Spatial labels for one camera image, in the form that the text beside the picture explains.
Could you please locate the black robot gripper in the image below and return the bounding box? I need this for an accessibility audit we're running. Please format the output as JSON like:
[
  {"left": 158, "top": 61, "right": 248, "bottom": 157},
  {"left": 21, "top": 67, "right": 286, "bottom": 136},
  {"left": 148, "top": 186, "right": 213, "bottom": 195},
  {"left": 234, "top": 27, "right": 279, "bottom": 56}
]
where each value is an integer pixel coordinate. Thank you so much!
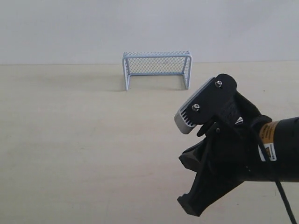
[{"left": 177, "top": 92, "right": 272, "bottom": 216}]

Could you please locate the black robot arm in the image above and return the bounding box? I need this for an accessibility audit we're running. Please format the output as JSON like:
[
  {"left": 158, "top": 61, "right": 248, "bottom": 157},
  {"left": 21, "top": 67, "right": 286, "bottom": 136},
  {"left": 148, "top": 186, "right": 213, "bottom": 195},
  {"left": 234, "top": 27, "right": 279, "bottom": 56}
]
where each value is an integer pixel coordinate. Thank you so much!
[{"left": 177, "top": 93, "right": 299, "bottom": 217}]

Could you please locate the light blue miniature soccer goal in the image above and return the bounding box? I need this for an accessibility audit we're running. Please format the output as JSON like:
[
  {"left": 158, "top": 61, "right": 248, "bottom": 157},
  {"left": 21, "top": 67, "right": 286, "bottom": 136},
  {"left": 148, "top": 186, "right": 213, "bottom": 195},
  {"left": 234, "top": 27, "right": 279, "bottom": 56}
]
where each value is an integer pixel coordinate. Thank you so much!
[{"left": 122, "top": 50, "right": 192, "bottom": 90}]

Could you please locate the black camera cable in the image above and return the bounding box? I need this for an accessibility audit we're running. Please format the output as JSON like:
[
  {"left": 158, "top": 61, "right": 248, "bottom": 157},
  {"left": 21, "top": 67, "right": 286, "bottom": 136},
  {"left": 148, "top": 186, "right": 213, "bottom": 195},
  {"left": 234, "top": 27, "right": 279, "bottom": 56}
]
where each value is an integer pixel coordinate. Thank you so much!
[{"left": 247, "top": 123, "right": 297, "bottom": 224}]

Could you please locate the grey wrist camera black bracket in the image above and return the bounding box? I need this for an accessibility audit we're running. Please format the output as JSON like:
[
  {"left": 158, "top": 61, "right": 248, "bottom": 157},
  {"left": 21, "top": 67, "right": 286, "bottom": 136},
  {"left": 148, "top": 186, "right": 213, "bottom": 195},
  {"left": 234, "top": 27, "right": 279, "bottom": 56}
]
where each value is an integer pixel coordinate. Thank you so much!
[{"left": 174, "top": 73, "right": 237, "bottom": 134}]

